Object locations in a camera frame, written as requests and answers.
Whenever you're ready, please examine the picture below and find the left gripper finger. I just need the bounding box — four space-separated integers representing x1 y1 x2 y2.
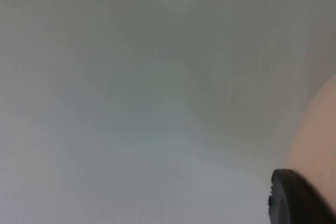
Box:
267 168 336 224

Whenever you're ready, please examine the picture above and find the pale wooden bowl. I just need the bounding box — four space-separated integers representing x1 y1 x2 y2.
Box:
285 73 336 209

